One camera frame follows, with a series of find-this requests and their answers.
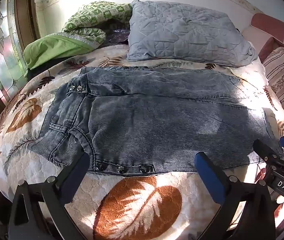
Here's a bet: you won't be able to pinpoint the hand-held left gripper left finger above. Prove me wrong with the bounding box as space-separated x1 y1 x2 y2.
8 152 90 240

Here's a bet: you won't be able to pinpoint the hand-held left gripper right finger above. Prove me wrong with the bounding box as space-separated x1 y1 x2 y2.
194 151 276 240

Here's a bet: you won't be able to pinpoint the grey denim pants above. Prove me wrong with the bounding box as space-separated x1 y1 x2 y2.
28 66 284 175

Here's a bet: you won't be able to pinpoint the leaf printed blanket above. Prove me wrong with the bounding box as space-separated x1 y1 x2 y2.
0 44 284 240

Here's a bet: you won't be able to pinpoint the pink white cushion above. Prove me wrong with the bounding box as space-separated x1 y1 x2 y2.
241 12 284 63

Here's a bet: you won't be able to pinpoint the green patterned quilt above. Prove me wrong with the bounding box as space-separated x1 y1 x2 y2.
23 1 133 78

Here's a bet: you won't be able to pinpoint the dark purple cloth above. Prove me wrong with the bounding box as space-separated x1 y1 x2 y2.
104 27 132 47

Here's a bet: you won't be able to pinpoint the grey quilted pillow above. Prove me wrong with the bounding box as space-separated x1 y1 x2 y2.
126 0 258 67

